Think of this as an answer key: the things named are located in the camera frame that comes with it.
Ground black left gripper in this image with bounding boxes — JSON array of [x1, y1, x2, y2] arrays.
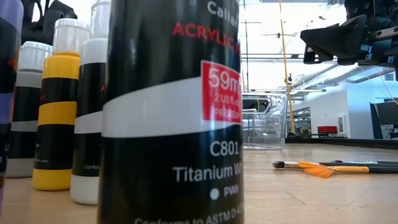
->
[[21, 0, 78, 44]]

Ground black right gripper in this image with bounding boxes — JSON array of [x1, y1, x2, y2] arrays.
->
[[300, 0, 398, 71]]

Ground clear plastic bin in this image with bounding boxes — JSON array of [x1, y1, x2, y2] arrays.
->
[[241, 92, 288, 151]]

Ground white acrylic paint bottle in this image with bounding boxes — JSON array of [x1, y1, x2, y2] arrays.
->
[[97, 0, 245, 224], [70, 0, 112, 206]]

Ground thin paintbrush silver ferrule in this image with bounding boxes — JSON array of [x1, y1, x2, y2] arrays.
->
[[318, 159, 398, 166]]

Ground fan paintbrush orange bristles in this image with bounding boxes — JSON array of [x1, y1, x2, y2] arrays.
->
[[297, 161, 398, 179]]

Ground paintbrush black bristles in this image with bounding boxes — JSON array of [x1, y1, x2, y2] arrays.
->
[[272, 160, 398, 169]]

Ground grey acrylic paint bottle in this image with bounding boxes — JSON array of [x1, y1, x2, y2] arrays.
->
[[5, 41, 53, 179]]

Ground purple acrylic paint bottle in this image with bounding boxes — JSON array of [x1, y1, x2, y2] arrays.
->
[[0, 0, 24, 218]]

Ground yellow acrylic paint bottle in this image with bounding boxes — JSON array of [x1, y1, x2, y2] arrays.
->
[[32, 19, 91, 192]]

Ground black monitor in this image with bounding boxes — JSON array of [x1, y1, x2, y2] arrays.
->
[[369, 101, 398, 140]]

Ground yellow hanging cable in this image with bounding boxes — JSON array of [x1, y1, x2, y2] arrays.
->
[[279, 0, 296, 136]]

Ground black hanging cable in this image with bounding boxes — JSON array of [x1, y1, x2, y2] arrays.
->
[[243, 0, 249, 93]]

